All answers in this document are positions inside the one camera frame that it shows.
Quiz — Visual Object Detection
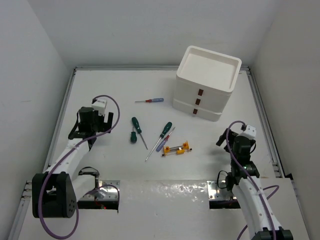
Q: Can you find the white three-drawer storage box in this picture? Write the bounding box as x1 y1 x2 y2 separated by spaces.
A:
172 45 242 122

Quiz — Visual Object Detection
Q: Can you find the small blue screwdriver top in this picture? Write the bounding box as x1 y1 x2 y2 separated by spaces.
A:
135 98 164 103

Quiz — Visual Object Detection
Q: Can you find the aluminium frame rail right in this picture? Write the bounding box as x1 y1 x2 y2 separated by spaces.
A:
244 66 299 201

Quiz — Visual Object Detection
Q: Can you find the metal mounting plate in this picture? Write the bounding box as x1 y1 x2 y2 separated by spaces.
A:
77 180 121 211
207 180 241 210

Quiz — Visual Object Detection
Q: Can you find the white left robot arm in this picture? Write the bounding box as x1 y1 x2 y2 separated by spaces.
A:
32 106 114 218

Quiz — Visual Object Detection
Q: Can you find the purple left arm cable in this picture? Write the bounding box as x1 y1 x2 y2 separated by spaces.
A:
39 94 121 239

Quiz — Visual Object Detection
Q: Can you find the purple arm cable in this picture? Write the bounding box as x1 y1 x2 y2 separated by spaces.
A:
39 94 121 239
224 120 280 240

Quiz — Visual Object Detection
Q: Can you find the aluminium frame rail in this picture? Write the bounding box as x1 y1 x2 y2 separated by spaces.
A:
74 65 251 73
7 67 77 240
244 66 299 201

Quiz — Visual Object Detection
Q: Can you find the green screwdriver long shaft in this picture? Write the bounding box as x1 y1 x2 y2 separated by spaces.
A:
145 121 173 162

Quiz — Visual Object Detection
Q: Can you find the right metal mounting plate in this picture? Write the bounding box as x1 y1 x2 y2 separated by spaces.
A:
207 180 241 210

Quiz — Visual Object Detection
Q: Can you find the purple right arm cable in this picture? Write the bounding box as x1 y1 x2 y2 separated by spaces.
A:
224 120 280 240

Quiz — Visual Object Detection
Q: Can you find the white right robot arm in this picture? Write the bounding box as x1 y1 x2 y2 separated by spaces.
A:
216 128 294 240

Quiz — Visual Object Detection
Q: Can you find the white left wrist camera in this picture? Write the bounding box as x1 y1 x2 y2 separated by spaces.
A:
91 97 107 116

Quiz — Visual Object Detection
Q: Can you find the aluminium frame rail back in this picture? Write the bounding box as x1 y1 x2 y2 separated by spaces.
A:
74 65 251 73

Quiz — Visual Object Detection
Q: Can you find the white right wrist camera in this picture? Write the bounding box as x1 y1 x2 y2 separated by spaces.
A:
240 124 257 140

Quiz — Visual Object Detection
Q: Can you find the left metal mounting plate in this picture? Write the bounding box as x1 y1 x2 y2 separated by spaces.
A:
77 180 121 211

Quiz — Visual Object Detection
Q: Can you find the blue red precision screwdriver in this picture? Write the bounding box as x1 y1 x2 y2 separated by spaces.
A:
156 127 176 152

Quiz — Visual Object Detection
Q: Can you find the aluminium frame rail left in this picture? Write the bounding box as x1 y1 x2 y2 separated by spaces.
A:
7 67 77 240

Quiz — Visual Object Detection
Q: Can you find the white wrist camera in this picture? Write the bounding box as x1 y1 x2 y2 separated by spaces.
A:
91 97 107 116
240 124 257 140

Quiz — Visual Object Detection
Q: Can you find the stubby green screwdriver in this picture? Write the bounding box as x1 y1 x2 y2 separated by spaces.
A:
130 126 137 144

